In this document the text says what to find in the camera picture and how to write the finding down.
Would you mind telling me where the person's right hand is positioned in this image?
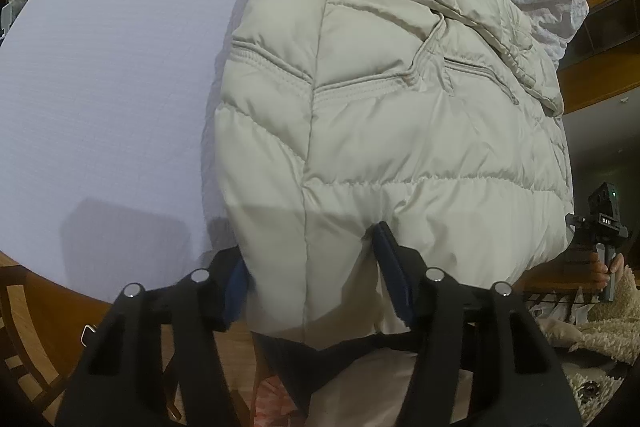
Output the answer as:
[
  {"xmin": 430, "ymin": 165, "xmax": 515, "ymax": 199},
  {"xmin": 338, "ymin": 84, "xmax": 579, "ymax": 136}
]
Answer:
[{"xmin": 590, "ymin": 252, "xmax": 626, "ymax": 289}]

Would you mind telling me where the beige puffer jacket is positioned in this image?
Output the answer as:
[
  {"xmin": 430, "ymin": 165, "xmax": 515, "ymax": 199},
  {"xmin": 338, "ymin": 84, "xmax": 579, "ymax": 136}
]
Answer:
[{"xmin": 200, "ymin": 0, "xmax": 575, "ymax": 338}]

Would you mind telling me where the wooden bed frame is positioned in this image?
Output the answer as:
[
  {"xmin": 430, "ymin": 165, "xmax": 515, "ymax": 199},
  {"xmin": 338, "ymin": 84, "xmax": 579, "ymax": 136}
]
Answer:
[{"xmin": 0, "ymin": 251, "xmax": 261, "ymax": 427}]

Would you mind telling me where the cream shaggy rug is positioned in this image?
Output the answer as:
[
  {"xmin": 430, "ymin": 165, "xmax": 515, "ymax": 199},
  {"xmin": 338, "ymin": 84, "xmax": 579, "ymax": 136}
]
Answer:
[{"xmin": 562, "ymin": 364, "xmax": 632, "ymax": 427}]

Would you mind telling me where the wooden shelf unit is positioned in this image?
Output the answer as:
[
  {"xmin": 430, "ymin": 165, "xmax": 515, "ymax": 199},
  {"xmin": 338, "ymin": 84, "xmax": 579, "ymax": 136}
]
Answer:
[{"xmin": 550, "ymin": 0, "xmax": 640, "ymax": 114}]

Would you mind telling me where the person's right forearm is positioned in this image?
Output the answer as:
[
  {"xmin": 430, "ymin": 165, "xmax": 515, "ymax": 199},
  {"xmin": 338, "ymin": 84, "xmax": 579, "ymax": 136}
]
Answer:
[{"xmin": 585, "ymin": 268, "xmax": 640, "ymax": 364}]

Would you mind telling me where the dark cloth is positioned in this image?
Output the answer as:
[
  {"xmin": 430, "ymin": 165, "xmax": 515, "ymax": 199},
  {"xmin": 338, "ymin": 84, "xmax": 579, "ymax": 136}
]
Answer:
[{"xmin": 252, "ymin": 331, "xmax": 418, "ymax": 427}]

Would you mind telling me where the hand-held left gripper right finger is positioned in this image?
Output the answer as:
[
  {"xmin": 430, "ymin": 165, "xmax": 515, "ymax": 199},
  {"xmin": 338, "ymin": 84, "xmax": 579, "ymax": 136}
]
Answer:
[{"xmin": 372, "ymin": 222, "xmax": 583, "ymax": 427}]

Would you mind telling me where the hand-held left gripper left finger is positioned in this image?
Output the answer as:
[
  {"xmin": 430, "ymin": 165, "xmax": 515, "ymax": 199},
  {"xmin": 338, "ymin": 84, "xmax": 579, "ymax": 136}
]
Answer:
[{"xmin": 55, "ymin": 247, "xmax": 251, "ymax": 427}]

